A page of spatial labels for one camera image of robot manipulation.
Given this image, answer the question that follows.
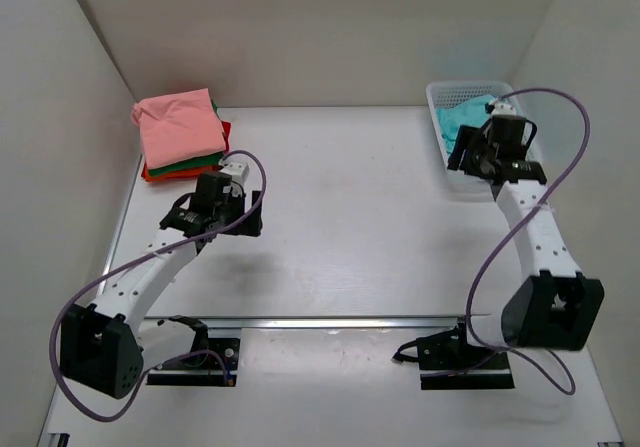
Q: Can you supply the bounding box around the red folded t shirt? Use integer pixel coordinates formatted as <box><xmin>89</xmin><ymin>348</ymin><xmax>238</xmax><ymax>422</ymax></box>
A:
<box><xmin>141</xmin><ymin>120</ymin><xmax>233</xmax><ymax>178</ymax></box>

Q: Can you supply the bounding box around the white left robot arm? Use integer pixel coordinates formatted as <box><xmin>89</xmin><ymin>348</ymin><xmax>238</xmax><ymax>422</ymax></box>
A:
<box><xmin>58</xmin><ymin>161</ymin><xmax>262</xmax><ymax>399</ymax></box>

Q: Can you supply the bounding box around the pink folded t shirt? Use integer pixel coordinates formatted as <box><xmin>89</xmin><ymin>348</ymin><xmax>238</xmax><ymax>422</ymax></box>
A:
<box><xmin>131</xmin><ymin>89</ymin><xmax>226</xmax><ymax>169</ymax></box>

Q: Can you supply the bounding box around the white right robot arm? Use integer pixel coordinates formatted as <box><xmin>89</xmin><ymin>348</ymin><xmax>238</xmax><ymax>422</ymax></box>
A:
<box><xmin>447</xmin><ymin>114</ymin><xmax>604</xmax><ymax>368</ymax></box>

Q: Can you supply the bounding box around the white plastic basket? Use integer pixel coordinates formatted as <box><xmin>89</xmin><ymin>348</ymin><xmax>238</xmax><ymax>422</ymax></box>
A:
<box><xmin>426</xmin><ymin>81</ymin><xmax>547</xmax><ymax>202</ymax></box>

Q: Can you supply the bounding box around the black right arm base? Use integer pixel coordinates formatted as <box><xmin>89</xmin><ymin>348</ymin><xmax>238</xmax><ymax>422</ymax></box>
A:
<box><xmin>392</xmin><ymin>322</ymin><xmax>515</xmax><ymax>391</ymax></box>

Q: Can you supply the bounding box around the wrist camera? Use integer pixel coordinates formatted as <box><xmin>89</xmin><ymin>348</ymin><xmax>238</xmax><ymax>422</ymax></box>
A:
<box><xmin>220</xmin><ymin>161</ymin><xmax>250</xmax><ymax>185</ymax></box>
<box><xmin>485</xmin><ymin>98</ymin><xmax>520</xmax><ymax>118</ymax></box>

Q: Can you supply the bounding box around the teal t shirt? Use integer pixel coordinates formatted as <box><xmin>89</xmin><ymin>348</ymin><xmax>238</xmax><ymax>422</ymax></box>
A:
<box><xmin>435</xmin><ymin>95</ymin><xmax>495</xmax><ymax>155</ymax></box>

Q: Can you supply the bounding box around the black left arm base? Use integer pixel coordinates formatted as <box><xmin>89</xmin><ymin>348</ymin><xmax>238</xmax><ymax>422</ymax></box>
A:
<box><xmin>138</xmin><ymin>315</ymin><xmax>241</xmax><ymax>387</ymax></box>

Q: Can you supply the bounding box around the orange folded t shirt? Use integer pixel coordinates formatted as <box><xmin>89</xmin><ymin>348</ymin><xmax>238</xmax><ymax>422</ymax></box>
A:
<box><xmin>141</xmin><ymin>165</ymin><xmax>220</xmax><ymax>183</ymax></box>

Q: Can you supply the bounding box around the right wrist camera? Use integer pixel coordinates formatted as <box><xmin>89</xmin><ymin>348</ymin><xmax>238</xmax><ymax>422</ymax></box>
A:
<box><xmin>485</xmin><ymin>98</ymin><xmax>520</xmax><ymax>118</ymax></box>

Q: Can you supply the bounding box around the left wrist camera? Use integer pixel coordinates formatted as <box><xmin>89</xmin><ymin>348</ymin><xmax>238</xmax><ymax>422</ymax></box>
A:
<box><xmin>220</xmin><ymin>161</ymin><xmax>250</xmax><ymax>185</ymax></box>

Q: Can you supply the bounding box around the green folded t shirt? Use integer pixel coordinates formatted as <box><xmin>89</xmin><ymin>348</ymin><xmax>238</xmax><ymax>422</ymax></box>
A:
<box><xmin>148</xmin><ymin>99</ymin><xmax>229</xmax><ymax>178</ymax></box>

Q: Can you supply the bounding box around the aluminium table rail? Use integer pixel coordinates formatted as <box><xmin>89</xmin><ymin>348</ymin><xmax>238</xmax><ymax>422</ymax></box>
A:
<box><xmin>144</xmin><ymin>314</ymin><xmax>491</xmax><ymax>331</ymax></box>

